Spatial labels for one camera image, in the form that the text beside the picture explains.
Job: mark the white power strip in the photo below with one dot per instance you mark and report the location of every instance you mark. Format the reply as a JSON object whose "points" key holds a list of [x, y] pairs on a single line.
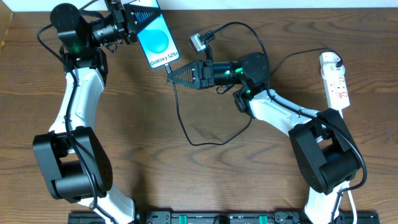
{"points": [[335, 86]]}

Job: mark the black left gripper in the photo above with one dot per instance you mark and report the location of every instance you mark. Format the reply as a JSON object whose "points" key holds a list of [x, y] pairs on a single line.
{"points": [[125, 23]]}

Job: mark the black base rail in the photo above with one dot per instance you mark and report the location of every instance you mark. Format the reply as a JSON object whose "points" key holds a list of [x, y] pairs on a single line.
{"points": [[282, 217]]}

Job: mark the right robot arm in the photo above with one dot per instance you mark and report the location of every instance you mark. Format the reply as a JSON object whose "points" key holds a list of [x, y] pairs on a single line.
{"points": [[326, 154]]}

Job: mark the blue screen smartphone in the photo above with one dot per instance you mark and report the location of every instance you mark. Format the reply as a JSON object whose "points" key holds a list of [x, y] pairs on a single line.
{"points": [[156, 40]]}

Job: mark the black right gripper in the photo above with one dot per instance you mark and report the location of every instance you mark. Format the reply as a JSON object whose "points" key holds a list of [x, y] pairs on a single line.
{"points": [[205, 73]]}

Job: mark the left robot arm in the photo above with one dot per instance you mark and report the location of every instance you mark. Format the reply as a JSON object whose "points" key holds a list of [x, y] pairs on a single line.
{"points": [[72, 161]]}

